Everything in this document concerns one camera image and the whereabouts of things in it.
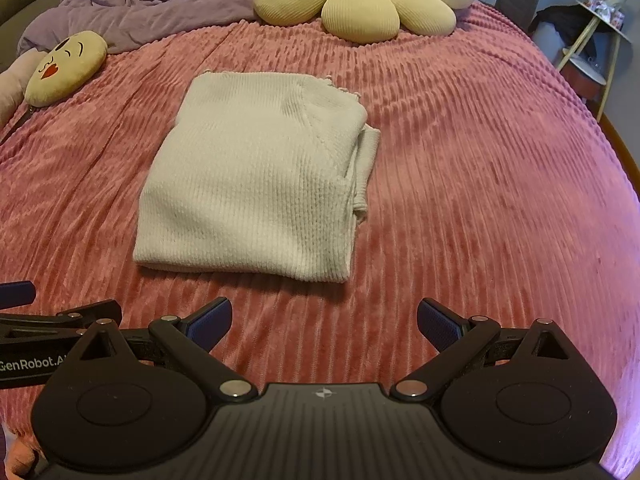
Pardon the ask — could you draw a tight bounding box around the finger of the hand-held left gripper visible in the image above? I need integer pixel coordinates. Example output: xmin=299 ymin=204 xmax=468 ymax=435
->
xmin=0 ymin=299 xmax=124 ymax=338
xmin=0 ymin=281 xmax=37 ymax=309

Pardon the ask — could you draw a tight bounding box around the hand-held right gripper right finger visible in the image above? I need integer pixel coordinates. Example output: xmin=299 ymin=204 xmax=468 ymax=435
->
xmin=390 ymin=297 xmax=576 ymax=404

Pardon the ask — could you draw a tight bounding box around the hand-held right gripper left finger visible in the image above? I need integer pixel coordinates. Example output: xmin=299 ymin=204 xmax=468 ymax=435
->
xmin=75 ymin=296 xmax=258 ymax=404

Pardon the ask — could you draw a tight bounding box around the white knit sweater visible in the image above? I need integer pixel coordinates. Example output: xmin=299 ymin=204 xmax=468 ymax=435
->
xmin=132 ymin=71 xmax=382 ymax=283

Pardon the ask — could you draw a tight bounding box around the pink ribbed blanket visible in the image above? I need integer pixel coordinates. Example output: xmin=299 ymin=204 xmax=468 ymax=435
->
xmin=0 ymin=0 xmax=635 ymax=480

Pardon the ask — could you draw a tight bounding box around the pale pink plush toy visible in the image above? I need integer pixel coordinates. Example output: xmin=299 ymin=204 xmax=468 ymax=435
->
xmin=0 ymin=50 xmax=48 ymax=127

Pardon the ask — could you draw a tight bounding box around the yellow face pillow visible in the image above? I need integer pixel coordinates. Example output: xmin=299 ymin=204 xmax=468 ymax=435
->
xmin=25 ymin=30 xmax=108 ymax=108

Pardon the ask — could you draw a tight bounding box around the purple duvet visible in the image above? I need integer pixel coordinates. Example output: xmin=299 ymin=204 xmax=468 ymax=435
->
xmin=17 ymin=0 xmax=273 ymax=56

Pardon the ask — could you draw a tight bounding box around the black clothing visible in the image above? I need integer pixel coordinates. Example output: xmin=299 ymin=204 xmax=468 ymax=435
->
xmin=530 ymin=5 xmax=601 ymax=61

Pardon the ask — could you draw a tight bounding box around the pale wooden side table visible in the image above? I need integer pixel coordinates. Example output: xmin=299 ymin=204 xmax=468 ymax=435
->
xmin=555 ymin=0 xmax=634 ymax=122

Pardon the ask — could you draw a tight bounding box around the wooden bed frame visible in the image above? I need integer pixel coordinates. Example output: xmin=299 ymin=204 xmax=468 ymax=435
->
xmin=600 ymin=111 xmax=639 ymax=182

